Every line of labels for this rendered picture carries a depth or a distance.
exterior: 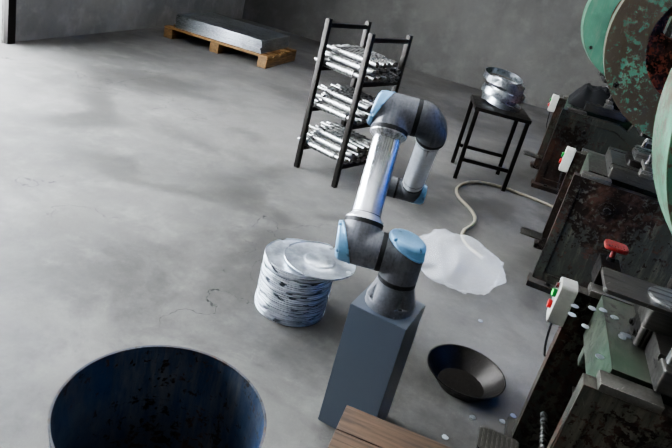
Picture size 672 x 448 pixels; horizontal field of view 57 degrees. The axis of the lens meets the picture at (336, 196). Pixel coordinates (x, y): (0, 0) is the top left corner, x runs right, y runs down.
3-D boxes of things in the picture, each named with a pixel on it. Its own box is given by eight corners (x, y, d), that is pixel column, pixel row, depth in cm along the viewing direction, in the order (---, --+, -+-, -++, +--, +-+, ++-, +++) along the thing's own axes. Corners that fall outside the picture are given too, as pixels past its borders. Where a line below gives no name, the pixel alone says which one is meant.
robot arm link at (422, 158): (461, 101, 187) (425, 188, 229) (426, 91, 188) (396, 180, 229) (456, 130, 181) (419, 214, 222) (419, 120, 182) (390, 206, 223)
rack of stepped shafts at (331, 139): (339, 191, 379) (379, 36, 343) (286, 162, 402) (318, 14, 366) (379, 180, 412) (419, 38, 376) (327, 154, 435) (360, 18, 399)
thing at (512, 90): (452, 178, 451) (487, 71, 421) (449, 158, 493) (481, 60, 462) (505, 192, 450) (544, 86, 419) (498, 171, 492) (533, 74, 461)
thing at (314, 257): (339, 290, 230) (339, 288, 229) (270, 260, 237) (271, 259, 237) (365, 260, 255) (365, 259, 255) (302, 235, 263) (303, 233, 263)
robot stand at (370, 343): (317, 419, 200) (350, 303, 183) (341, 389, 215) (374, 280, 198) (367, 447, 194) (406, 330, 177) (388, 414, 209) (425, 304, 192)
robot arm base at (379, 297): (356, 303, 183) (365, 275, 179) (376, 284, 196) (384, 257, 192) (403, 325, 178) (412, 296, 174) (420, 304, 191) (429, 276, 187)
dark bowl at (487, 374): (414, 391, 223) (420, 376, 221) (430, 348, 250) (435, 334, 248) (496, 426, 217) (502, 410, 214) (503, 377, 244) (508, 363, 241)
